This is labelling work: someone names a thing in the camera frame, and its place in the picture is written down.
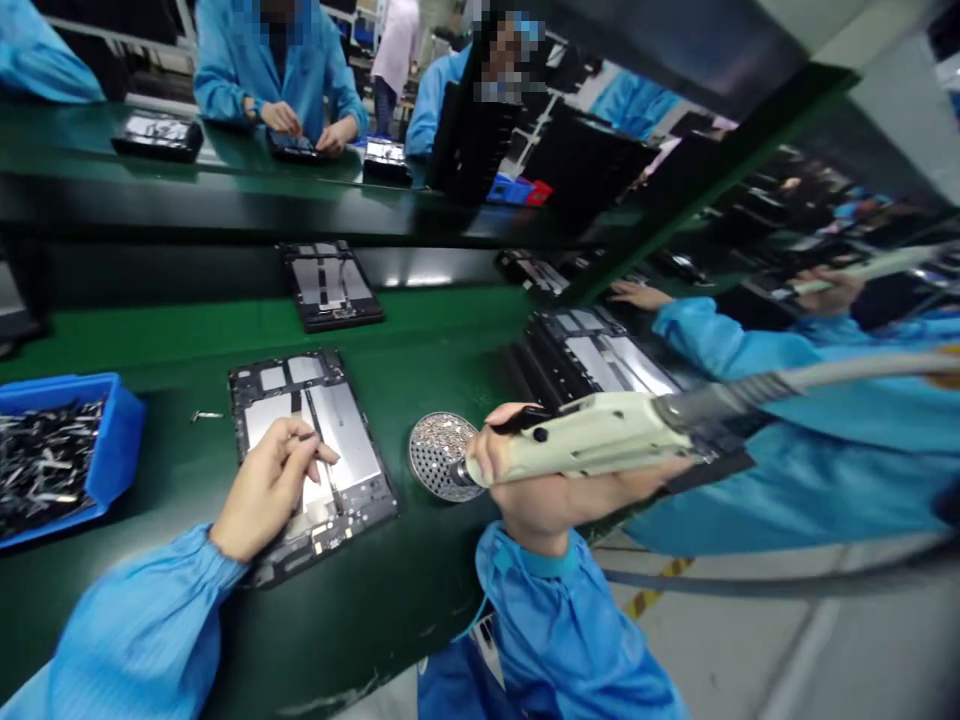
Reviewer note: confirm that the person's right hand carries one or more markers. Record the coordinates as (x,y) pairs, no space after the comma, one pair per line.
(540,502)

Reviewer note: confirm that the person's left hand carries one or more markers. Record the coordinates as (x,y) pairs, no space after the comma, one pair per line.
(259,487)

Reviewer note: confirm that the beige electric screwdriver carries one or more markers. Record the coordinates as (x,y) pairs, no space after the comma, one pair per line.
(600,429)

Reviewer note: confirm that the loose silver metal clip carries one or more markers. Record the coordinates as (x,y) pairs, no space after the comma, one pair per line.
(206,416)

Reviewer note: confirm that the open tablet chassis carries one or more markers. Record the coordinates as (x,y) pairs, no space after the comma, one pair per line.
(159,136)
(330,285)
(536,271)
(386,159)
(352,442)
(296,148)

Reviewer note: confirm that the round perforated screw tray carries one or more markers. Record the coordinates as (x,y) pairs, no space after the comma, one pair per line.
(435,472)

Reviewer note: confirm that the pile of small screws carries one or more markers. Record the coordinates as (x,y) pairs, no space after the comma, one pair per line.
(442,435)

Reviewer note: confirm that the blue plastic bin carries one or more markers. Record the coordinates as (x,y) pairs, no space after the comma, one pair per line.
(116,442)

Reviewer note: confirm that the stack of tablet chassis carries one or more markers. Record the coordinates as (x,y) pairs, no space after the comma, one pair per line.
(592,352)

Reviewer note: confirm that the person's body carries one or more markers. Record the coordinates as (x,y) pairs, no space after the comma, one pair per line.
(457,675)

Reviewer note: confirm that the pile of black metal clips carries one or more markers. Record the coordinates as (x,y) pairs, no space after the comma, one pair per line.
(45,457)

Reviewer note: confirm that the small blue bins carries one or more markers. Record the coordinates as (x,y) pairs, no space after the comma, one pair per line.
(525,191)

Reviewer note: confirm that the stack of black trays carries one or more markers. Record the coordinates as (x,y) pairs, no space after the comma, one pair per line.
(476,142)
(600,161)

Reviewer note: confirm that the green metal frame post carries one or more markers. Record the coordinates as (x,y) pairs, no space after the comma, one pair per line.
(720,187)

